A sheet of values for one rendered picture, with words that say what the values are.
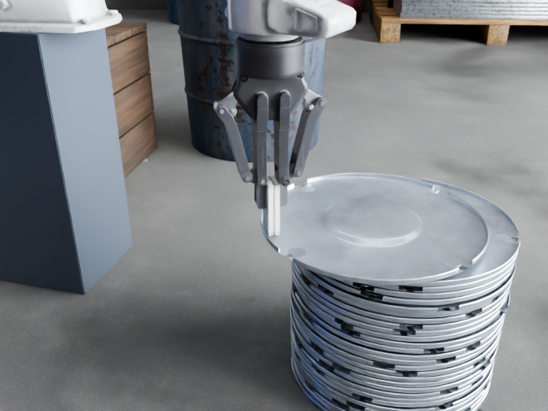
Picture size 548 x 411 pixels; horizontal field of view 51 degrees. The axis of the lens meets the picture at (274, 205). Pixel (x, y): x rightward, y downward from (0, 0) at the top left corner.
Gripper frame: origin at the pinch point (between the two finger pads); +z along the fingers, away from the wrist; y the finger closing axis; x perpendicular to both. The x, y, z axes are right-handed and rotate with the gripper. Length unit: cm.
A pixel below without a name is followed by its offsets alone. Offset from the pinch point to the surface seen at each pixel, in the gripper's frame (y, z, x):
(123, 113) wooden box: 18, 12, -81
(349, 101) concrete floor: -60, 29, -129
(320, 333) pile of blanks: -4.8, 15.7, 6.4
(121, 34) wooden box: 17, -6, -85
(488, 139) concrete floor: -86, 29, -82
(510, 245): -28.4, 4.8, 8.6
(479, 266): -22.0, 4.8, 11.9
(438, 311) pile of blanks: -15.9, 8.1, 14.5
